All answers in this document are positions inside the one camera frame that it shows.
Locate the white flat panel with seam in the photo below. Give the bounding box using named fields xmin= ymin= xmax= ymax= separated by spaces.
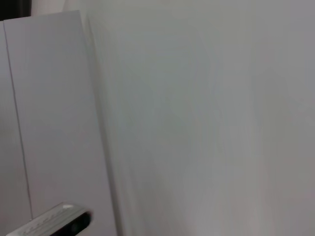
xmin=0 ymin=9 xmax=118 ymax=236

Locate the black background object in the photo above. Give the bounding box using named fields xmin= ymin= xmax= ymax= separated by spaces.
xmin=0 ymin=0 xmax=33 ymax=22

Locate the silver black wrist camera box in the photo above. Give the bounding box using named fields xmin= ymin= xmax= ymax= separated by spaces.
xmin=5 ymin=202 xmax=95 ymax=236

